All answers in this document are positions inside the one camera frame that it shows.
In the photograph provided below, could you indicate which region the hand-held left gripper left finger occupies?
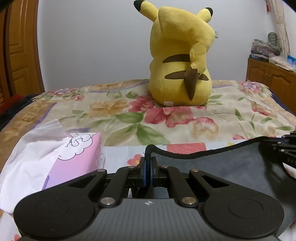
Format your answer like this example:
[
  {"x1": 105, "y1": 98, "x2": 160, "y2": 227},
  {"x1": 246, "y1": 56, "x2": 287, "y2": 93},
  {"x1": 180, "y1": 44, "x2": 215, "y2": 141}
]
[{"x1": 67, "y1": 158, "x2": 148, "y2": 208}]

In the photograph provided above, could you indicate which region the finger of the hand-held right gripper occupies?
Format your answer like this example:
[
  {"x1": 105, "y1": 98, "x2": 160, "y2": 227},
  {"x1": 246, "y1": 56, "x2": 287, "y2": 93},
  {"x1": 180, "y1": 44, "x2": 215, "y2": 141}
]
[
  {"x1": 282, "y1": 131, "x2": 296, "y2": 143},
  {"x1": 276, "y1": 142, "x2": 296, "y2": 155}
]

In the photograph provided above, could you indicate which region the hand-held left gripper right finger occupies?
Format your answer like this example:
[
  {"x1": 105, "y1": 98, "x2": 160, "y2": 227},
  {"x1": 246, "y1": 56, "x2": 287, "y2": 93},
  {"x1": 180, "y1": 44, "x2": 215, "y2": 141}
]
[{"x1": 150, "y1": 158, "x2": 230, "y2": 207}]

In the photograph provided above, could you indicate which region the dark grey towel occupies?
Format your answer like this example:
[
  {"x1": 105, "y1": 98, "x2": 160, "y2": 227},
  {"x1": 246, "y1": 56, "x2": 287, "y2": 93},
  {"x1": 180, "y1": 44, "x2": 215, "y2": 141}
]
[{"x1": 144, "y1": 136, "x2": 296, "y2": 239}]

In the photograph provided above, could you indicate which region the wooden cabinet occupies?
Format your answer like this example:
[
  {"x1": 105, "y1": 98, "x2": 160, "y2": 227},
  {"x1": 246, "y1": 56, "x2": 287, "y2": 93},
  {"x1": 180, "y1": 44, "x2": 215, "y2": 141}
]
[{"x1": 245, "y1": 57, "x2": 296, "y2": 90}]

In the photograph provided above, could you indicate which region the floral blanket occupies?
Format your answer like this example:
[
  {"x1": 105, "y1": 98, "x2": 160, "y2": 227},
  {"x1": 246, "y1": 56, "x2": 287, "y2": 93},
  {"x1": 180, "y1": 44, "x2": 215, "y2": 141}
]
[{"x1": 0, "y1": 79, "x2": 296, "y2": 241}]

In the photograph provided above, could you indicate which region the clear plastic bag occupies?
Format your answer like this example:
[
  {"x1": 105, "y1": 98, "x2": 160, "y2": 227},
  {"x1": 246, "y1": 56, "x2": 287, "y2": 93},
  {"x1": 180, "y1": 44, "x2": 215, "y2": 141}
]
[{"x1": 269, "y1": 55, "x2": 296, "y2": 72}]

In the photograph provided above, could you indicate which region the blue book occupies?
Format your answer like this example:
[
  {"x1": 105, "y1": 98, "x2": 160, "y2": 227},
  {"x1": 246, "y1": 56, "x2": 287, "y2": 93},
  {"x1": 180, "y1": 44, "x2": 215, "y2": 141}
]
[{"x1": 249, "y1": 54, "x2": 270, "y2": 62}]

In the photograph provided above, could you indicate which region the stack of folded clothes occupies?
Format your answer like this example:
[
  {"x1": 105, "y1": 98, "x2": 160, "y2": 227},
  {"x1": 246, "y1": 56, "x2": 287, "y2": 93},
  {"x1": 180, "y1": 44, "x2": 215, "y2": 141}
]
[{"x1": 251, "y1": 38, "x2": 282, "y2": 58}]

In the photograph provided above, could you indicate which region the yellow plush toy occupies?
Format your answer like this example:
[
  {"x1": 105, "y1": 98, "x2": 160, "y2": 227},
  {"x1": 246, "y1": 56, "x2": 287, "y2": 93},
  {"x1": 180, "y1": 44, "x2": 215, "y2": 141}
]
[{"x1": 133, "y1": 0, "x2": 219, "y2": 108}]

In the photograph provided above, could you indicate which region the cream curtain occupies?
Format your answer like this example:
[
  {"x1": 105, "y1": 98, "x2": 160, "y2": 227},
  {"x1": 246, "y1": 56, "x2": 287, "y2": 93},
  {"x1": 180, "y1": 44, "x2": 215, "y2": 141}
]
[{"x1": 269, "y1": 0, "x2": 291, "y2": 57}]

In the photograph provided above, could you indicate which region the white tissue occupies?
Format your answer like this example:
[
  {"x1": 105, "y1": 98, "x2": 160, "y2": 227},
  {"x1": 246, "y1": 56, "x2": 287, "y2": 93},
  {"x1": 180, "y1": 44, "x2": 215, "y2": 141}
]
[{"x1": 0, "y1": 119, "x2": 75, "y2": 207}]

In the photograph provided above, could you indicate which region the dark cloth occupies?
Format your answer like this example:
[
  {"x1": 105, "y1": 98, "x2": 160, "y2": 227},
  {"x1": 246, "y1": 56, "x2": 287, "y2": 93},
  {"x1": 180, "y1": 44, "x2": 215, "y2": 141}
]
[{"x1": 0, "y1": 93, "x2": 45, "y2": 131}]

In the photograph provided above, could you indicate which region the wooden door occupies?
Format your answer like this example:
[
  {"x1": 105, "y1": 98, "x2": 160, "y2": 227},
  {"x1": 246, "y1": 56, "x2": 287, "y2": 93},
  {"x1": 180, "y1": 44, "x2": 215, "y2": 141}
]
[{"x1": 0, "y1": 0, "x2": 45, "y2": 106}]

